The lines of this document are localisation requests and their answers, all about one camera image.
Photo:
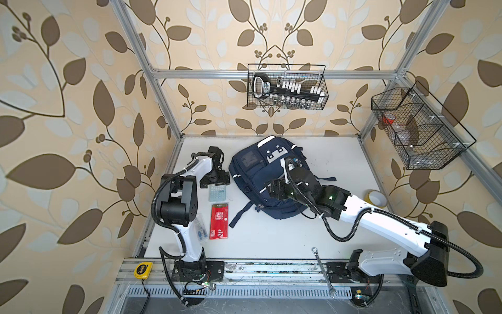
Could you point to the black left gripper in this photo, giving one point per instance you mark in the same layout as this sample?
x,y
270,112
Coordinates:
x,y
224,179

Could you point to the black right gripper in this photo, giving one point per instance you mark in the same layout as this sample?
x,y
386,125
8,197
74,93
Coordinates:
x,y
282,183

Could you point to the navy blue backpack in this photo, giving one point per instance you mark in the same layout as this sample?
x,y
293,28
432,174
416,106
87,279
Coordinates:
x,y
254,167

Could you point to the red packaged item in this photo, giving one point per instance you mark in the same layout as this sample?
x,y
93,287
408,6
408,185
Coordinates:
x,y
219,223

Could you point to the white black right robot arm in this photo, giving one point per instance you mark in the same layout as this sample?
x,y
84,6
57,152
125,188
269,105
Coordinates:
x,y
423,251

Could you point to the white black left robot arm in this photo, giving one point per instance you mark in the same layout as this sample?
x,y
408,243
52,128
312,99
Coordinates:
x,y
175,206

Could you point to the clear blister pack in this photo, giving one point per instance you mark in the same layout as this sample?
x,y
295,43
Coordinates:
x,y
201,230

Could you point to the yellow tape roll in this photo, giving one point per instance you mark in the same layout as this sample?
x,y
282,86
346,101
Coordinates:
x,y
376,198

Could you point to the black socket set holder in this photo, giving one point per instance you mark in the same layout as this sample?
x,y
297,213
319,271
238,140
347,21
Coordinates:
x,y
263,87

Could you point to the silver combination wrench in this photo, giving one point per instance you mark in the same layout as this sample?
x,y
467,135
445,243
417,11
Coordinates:
x,y
331,290

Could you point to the yellow tape measure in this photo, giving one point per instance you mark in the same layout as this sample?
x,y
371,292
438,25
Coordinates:
x,y
142,271

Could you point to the black wire basket back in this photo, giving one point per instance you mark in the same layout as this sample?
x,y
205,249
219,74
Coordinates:
x,y
308,75

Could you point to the black wire basket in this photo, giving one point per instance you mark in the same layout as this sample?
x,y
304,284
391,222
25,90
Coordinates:
x,y
426,134
308,75

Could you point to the black wire basket right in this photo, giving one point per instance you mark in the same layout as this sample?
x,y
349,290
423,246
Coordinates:
x,y
426,134

